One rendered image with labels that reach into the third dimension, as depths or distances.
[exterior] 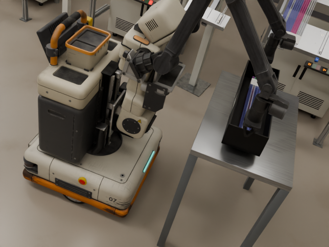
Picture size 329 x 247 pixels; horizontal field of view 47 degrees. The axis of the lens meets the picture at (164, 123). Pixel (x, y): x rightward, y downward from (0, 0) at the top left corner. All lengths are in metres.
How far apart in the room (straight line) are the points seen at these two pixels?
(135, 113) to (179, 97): 1.32
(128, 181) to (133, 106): 0.45
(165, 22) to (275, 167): 0.78
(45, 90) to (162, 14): 0.67
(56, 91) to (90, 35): 0.36
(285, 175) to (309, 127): 1.81
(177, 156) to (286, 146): 1.06
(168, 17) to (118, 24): 2.11
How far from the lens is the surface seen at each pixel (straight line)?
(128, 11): 3.62
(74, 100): 1.82
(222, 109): 1.89
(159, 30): 1.65
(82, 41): 1.94
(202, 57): 3.21
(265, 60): 1.43
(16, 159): 2.57
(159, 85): 1.76
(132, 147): 2.29
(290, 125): 1.98
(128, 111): 1.93
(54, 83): 1.83
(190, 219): 2.39
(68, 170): 2.15
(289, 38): 1.97
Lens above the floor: 1.92
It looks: 41 degrees down
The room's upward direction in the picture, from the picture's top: 15 degrees clockwise
